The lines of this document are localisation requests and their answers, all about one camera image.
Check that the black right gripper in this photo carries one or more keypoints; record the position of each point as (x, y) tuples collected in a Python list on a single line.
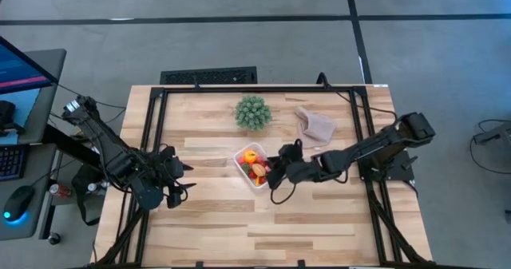
[(297, 169)]

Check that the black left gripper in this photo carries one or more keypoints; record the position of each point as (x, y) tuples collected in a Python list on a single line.
[(169, 169)]

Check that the yellow-orange toy pepper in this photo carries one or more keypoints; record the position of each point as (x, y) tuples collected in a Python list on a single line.
[(258, 180)]

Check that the small orange toy pumpkin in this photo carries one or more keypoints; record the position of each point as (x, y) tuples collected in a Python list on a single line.
[(250, 156)]

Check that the pink toy strawberry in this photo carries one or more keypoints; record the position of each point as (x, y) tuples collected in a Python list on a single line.
[(240, 161)]

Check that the clear plastic tupperware container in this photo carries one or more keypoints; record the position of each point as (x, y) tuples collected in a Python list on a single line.
[(240, 155)]

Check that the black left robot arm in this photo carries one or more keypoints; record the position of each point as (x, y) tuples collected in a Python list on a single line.
[(112, 153)]

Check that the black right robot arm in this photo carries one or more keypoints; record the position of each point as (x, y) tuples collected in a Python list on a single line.
[(371, 147)]

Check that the beige folded cloth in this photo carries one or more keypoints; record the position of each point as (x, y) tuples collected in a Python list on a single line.
[(315, 129)]

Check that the green artificial plant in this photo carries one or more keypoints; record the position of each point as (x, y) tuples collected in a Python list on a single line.
[(252, 113)]

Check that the small bottle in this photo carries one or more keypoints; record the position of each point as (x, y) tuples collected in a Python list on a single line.
[(96, 187)]

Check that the black table clamp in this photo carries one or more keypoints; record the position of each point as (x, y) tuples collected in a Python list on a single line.
[(302, 265), (199, 265)]

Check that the black floor vent grate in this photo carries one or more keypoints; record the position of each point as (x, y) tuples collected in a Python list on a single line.
[(207, 76)]

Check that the red soda can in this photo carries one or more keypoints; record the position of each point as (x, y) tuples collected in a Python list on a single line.
[(60, 190)]

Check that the white table label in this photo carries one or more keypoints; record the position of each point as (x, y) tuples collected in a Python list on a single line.
[(381, 85)]

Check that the black desk caster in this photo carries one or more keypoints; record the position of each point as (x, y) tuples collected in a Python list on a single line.
[(54, 238)]

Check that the black computer mouse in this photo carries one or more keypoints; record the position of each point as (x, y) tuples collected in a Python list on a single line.
[(17, 204)]

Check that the black keyboard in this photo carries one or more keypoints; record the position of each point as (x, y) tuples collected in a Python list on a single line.
[(12, 163)]

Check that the grey desk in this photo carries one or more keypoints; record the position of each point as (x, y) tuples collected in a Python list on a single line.
[(52, 61)]

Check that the black monitor stand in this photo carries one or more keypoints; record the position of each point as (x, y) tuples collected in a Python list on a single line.
[(6, 113)]

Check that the computer monitor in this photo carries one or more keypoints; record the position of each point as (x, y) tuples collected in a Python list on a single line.
[(20, 71)]

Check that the black aluminium table frame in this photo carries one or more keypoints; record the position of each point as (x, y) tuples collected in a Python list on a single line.
[(259, 89)]

